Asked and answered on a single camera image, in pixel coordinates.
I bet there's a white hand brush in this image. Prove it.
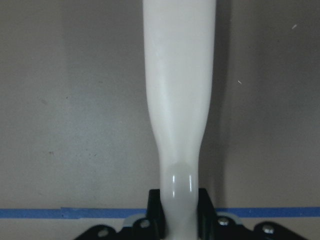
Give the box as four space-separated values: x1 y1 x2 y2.
142 0 216 240

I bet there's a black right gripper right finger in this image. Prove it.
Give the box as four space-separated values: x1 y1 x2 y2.
197 188 305 240

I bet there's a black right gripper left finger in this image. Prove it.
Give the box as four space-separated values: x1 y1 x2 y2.
76 189 165 240

